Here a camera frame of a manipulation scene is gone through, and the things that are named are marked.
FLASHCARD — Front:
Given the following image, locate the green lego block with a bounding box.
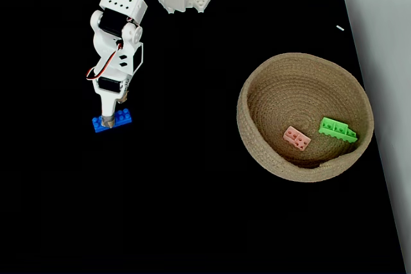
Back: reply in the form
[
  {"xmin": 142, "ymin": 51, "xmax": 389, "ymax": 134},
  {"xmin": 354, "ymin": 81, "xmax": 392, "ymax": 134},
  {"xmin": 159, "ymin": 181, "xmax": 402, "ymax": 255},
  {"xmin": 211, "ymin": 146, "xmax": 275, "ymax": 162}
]
[{"xmin": 318, "ymin": 116, "xmax": 358, "ymax": 143}]

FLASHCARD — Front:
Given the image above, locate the round woven rope basket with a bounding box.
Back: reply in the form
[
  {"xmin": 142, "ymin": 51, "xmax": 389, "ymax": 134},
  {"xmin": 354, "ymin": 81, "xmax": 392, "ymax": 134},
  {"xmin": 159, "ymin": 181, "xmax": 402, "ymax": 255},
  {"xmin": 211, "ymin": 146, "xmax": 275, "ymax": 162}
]
[{"xmin": 236, "ymin": 52, "xmax": 375, "ymax": 183}]

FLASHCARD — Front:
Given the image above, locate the pink lego block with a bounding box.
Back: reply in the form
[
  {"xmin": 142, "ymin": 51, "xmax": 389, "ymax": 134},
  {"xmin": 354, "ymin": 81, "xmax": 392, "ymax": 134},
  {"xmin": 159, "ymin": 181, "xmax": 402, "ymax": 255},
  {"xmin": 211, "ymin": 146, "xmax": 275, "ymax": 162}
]
[{"xmin": 283, "ymin": 125, "xmax": 312, "ymax": 151}]

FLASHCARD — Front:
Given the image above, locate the blue lego block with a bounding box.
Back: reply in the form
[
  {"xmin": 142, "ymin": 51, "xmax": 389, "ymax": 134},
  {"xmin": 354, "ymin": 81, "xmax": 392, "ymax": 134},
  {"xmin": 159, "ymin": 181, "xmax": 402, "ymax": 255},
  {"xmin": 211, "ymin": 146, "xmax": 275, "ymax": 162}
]
[{"xmin": 91, "ymin": 108, "xmax": 133, "ymax": 133}]

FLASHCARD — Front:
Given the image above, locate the red white black motor cable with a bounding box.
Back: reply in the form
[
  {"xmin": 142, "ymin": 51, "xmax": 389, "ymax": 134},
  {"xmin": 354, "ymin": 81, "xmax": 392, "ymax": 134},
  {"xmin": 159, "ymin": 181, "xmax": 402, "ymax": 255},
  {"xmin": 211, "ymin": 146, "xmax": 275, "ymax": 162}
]
[{"xmin": 85, "ymin": 42, "xmax": 125, "ymax": 81}]

